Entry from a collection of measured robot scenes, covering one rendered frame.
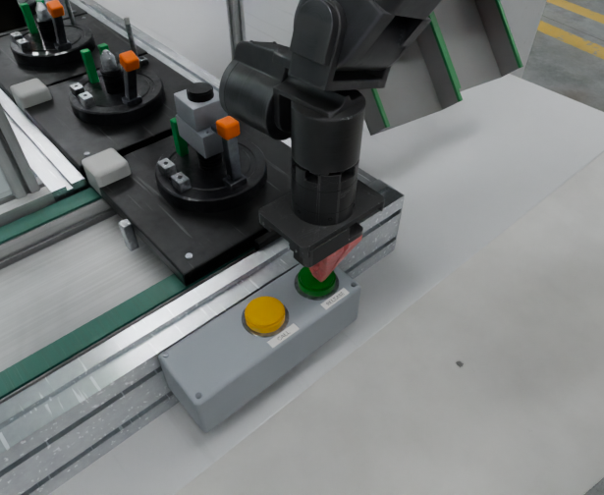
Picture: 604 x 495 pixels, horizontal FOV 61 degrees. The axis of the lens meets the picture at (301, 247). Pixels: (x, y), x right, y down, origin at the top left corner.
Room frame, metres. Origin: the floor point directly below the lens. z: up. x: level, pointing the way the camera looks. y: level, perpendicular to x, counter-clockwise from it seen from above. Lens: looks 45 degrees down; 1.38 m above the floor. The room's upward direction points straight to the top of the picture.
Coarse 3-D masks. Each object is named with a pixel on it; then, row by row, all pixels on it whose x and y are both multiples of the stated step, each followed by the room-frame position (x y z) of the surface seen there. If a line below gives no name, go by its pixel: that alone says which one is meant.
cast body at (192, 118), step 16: (176, 96) 0.53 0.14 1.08; (192, 96) 0.52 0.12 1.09; (208, 96) 0.52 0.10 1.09; (192, 112) 0.50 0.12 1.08; (208, 112) 0.51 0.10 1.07; (224, 112) 0.53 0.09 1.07; (192, 128) 0.51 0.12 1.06; (208, 128) 0.51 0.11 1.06; (192, 144) 0.51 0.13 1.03; (208, 144) 0.50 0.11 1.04
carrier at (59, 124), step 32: (128, 32) 0.78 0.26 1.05; (160, 64) 0.85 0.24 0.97; (32, 96) 0.71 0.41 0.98; (64, 96) 0.74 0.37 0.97; (96, 96) 0.70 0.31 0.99; (160, 96) 0.71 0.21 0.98; (64, 128) 0.65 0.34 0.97; (96, 128) 0.65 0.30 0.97; (128, 128) 0.65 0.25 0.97; (160, 128) 0.65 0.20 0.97
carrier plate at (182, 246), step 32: (128, 160) 0.57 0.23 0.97; (288, 160) 0.57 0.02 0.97; (128, 192) 0.50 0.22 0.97; (288, 192) 0.50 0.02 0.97; (160, 224) 0.44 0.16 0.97; (192, 224) 0.44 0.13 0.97; (224, 224) 0.44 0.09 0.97; (256, 224) 0.44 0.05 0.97; (160, 256) 0.40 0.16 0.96; (192, 256) 0.39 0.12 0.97; (224, 256) 0.40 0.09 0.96
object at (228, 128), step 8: (224, 120) 0.49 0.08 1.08; (232, 120) 0.49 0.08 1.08; (216, 128) 0.49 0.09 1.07; (224, 128) 0.48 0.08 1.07; (232, 128) 0.49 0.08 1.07; (224, 136) 0.48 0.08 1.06; (232, 136) 0.48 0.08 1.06; (224, 144) 0.49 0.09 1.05; (232, 144) 0.49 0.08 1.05; (224, 152) 0.49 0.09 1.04; (232, 152) 0.49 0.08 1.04; (232, 160) 0.49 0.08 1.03; (232, 168) 0.48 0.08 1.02; (240, 168) 0.49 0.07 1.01; (232, 176) 0.48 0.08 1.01; (240, 176) 0.49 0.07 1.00
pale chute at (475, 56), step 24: (456, 0) 0.82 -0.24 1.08; (480, 0) 0.83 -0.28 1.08; (456, 24) 0.79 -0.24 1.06; (480, 24) 0.81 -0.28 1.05; (504, 24) 0.78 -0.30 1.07; (456, 48) 0.76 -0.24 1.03; (480, 48) 0.78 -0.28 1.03; (504, 48) 0.77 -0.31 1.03; (456, 72) 0.74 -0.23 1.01; (480, 72) 0.75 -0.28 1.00; (504, 72) 0.76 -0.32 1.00
